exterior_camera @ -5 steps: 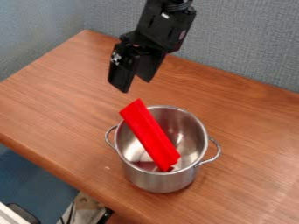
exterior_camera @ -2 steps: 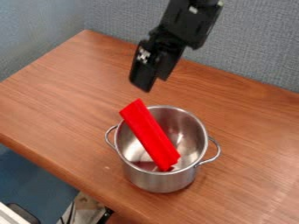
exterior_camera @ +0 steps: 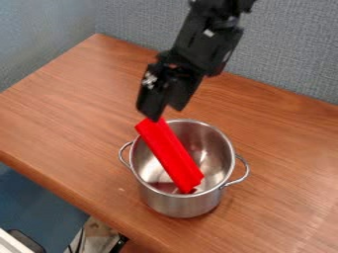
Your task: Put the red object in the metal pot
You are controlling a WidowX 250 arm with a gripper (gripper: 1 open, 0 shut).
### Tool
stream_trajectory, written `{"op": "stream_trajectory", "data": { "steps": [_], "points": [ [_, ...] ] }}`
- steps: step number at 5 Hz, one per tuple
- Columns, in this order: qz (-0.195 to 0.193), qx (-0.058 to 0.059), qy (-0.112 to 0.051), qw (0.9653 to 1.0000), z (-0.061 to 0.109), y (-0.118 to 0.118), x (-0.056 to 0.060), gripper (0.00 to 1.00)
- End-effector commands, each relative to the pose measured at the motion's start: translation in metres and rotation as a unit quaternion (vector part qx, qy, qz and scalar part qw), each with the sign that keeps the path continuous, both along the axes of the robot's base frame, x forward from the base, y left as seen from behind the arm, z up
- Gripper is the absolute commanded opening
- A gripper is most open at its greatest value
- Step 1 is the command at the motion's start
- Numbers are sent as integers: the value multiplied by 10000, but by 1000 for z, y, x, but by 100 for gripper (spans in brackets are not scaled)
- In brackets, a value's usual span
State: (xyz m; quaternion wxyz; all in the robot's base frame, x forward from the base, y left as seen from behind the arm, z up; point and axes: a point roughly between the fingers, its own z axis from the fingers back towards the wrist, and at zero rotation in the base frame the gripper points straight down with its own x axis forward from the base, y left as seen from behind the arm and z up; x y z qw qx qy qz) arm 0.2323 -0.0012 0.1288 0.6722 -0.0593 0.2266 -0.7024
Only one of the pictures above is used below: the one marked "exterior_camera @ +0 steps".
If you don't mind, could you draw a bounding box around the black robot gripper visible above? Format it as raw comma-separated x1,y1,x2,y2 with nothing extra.
136,0,257,122

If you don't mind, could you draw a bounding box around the red plastic block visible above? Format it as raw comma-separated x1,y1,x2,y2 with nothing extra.
134,119,204,194

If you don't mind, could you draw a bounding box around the stainless steel pot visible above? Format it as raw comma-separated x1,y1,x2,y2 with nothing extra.
118,119,245,218

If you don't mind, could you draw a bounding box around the black object on floor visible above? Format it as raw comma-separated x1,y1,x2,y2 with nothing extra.
8,229,46,253

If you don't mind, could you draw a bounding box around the white object at corner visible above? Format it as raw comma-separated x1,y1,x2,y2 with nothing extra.
0,228,30,253

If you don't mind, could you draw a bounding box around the table leg bracket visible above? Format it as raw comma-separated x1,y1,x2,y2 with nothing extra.
62,217,128,253

